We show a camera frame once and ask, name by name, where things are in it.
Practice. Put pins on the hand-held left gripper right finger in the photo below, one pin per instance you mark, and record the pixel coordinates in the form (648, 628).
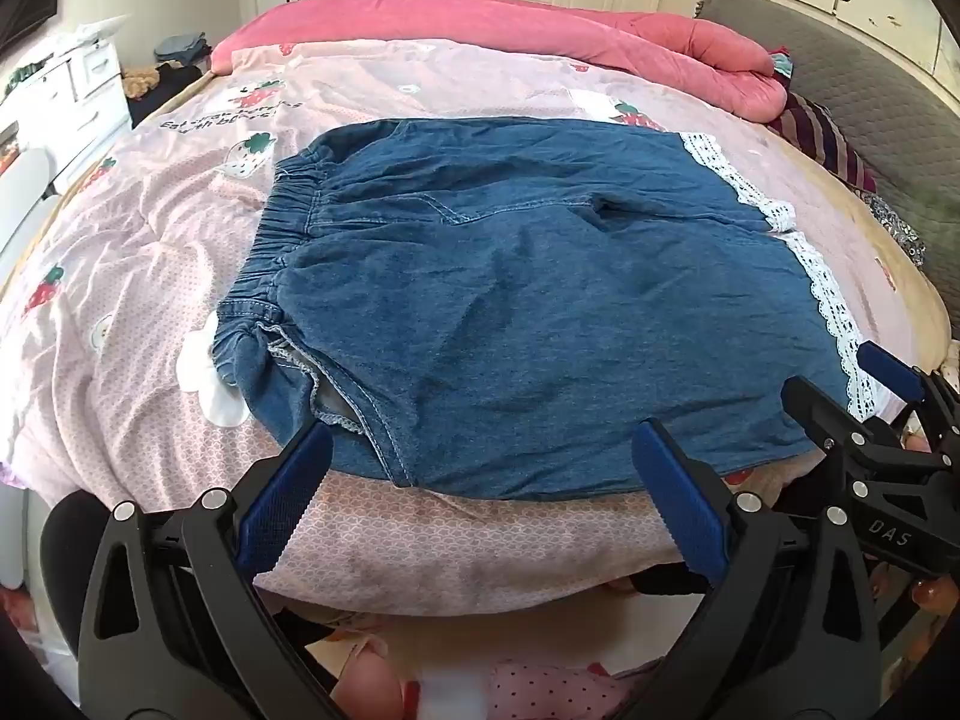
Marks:
(679, 499)

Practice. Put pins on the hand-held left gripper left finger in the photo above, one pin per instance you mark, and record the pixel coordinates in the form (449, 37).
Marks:
(289, 491)

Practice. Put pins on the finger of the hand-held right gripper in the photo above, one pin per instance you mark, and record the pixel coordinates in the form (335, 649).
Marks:
(892, 373)
(821, 409)

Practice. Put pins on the blue denim skirt lace hem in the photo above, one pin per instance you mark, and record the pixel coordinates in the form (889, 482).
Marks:
(487, 300)

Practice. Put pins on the person's right hand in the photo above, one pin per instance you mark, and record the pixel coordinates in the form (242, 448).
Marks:
(936, 597)

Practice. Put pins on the dark floral cloth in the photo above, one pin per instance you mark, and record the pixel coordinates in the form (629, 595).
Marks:
(896, 229)

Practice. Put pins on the pink dotted cloth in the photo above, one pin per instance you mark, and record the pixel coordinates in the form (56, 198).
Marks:
(555, 690)

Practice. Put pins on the striped purple pillow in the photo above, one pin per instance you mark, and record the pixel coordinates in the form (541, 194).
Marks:
(821, 136)

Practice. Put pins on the pink strawberry print quilt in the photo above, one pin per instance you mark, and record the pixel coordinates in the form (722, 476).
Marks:
(142, 285)

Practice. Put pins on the grey quilted headboard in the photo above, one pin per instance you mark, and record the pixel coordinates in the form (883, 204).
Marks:
(870, 90)

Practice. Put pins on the white desk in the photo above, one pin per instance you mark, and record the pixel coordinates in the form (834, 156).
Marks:
(19, 202)

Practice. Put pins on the white drawer cabinet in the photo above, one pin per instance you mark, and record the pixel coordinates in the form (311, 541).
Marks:
(82, 109)

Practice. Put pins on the brown plush toy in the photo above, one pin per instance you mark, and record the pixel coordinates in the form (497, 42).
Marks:
(140, 81)

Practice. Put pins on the pile of dark clothes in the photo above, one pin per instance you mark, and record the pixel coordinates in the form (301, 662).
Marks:
(180, 52)

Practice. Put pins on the rose pink comforter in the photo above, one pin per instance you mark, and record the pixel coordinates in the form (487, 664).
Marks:
(450, 22)

